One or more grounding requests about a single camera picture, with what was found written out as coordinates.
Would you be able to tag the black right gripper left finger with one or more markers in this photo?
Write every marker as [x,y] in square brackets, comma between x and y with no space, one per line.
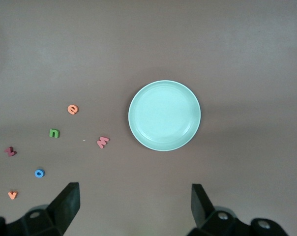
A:
[65,204]

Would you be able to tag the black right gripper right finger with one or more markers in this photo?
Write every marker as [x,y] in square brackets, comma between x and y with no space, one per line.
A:
[202,206]

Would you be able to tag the green foam letter n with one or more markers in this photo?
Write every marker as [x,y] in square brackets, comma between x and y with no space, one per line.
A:
[51,133]

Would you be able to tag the pink foam letter w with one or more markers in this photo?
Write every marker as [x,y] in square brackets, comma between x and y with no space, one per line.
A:
[103,142]

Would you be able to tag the orange foam letter e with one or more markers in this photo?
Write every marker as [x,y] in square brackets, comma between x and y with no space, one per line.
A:
[72,109]

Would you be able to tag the blue foam letter o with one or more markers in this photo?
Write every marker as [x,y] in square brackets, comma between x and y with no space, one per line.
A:
[36,173]

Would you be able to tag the orange foam letter v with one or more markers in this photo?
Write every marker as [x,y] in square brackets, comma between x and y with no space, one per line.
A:
[12,196]

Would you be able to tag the dark red foam letter z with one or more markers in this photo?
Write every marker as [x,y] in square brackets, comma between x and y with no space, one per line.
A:
[10,151]

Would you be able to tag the mint green round plate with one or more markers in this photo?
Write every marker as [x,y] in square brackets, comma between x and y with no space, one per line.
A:
[164,115]

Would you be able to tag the brown paper table cover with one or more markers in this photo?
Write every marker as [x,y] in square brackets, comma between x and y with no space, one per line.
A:
[138,37]

